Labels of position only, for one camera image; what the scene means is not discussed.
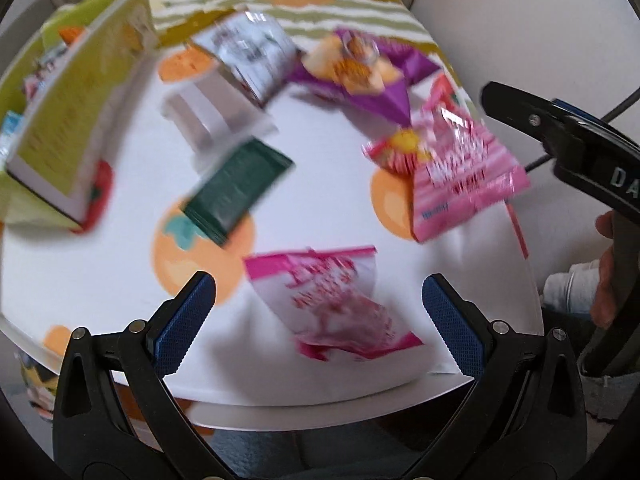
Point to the fruit print white tablecloth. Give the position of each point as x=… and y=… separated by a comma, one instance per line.
x=310, y=200

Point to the pink striped snack packet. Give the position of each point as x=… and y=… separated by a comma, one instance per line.
x=450, y=165

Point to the orange snack packet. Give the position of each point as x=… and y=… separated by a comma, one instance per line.
x=72, y=34

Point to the light blue snack packet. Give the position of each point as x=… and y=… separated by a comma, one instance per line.
x=10, y=130

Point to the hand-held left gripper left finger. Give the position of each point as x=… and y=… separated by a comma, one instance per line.
x=182, y=325

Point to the white table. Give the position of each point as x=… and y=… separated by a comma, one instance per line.
x=300, y=410

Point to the silver grey snack packet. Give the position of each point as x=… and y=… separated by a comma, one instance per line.
x=250, y=50

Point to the dark green snack packet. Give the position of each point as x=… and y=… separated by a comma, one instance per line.
x=235, y=192

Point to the purple snack packet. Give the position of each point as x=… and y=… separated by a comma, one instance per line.
x=360, y=67

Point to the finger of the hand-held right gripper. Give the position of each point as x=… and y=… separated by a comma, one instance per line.
x=520, y=110
x=580, y=112

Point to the plain white packet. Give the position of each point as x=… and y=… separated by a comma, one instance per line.
x=210, y=110

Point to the person's right hand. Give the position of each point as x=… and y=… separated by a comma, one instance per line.
x=606, y=280

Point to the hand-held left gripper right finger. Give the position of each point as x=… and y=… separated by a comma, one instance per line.
x=452, y=330

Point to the floral striped blanket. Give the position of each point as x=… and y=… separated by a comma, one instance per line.
x=350, y=15

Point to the pink white snack packet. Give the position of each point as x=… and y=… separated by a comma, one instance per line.
x=335, y=300

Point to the green cardboard box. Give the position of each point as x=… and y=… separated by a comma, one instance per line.
x=75, y=125

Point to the small white cloth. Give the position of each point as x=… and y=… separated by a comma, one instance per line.
x=570, y=290

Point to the grey cloth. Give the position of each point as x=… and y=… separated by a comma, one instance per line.
x=610, y=395

